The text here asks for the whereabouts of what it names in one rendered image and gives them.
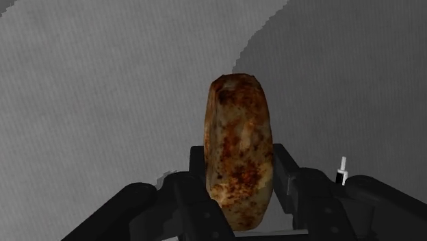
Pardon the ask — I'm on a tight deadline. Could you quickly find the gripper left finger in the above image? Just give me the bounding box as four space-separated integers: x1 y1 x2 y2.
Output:
61 145 236 241

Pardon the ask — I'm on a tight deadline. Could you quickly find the small white and black object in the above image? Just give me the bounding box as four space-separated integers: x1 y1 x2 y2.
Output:
335 155 350 186

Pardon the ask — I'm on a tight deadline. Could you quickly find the brown mottled potato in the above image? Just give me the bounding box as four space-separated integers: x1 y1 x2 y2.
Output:
203 73 274 232

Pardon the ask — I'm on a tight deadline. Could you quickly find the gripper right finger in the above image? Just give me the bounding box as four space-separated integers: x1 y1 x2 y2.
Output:
272 143 427 241

